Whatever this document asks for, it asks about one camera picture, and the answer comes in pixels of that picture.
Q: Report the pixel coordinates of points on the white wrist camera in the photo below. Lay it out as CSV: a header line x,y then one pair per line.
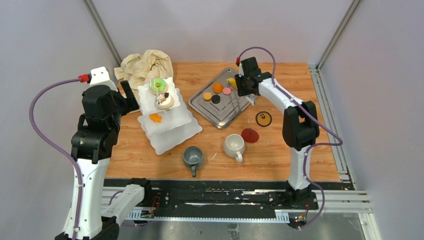
x,y
240,70
101,76

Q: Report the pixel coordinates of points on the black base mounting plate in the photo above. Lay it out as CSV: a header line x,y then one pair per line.
x,y
212,199

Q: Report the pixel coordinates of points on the aluminium side rail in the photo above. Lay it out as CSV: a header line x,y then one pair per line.
x,y
345,198

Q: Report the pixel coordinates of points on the left aluminium frame post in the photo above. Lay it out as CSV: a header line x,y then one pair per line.
x,y
97,20

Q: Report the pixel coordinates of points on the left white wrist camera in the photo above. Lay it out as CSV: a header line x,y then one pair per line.
x,y
101,76

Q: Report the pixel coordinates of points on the black round cookie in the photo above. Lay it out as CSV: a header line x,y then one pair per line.
x,y
216,99

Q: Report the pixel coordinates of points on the metal tongs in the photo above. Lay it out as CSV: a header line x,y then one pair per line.
x,y
242,102

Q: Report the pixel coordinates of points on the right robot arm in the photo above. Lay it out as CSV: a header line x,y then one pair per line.
x,y
299,131

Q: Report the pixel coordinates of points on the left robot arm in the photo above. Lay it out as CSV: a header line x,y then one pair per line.
x,y
91,149

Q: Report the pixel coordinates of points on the right aluminium frame post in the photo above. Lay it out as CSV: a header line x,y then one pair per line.
x,y
349,14

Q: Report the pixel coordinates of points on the yellow cake cube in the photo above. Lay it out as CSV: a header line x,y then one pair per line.
x,y
231,82

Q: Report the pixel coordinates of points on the yellow bear face coaster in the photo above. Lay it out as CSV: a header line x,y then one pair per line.
x,y
263,118

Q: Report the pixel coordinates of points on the red round coaster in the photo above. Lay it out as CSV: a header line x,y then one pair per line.
x,y
249,135

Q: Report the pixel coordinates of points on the small orange cookie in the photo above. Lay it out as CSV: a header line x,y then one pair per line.
x,y
207,96

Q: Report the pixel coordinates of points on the grey ceramic mug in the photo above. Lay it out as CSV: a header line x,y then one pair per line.
x,y
193,158

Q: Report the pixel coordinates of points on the white three-tier dessert stand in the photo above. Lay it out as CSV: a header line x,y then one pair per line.
x,y
178,123

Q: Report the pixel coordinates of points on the green frosted donut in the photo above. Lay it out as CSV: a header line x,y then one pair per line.
x,y
158,86

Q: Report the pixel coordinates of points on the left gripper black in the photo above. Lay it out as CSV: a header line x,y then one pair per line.
x,y
129,104

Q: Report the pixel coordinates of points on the pink macaron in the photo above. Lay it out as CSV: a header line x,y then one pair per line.
x,y
226,91

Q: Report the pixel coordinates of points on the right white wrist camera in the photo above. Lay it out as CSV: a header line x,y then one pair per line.
x,y
240,70

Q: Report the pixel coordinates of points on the aluminium frame post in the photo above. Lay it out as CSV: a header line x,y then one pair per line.
x,y
349,14
97,20

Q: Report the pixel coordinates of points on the white ceramic mug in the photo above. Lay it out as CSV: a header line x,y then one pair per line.
x,y
234,147

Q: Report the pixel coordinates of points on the beige crumpled cloth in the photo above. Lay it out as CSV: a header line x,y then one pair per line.
x,y
137,68

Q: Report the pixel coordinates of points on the stainless steel tray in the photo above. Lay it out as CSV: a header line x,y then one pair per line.
x,y
221,113

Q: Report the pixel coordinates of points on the orange fish pastry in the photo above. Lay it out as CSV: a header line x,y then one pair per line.
x,y
155,117

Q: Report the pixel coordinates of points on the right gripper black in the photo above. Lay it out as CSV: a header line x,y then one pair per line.
x,y
241,91

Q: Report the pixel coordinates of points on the orange round cake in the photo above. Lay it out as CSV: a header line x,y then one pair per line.
x,y
217,88

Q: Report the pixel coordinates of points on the white chocolate donut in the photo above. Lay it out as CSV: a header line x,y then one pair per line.
x,y
164,101

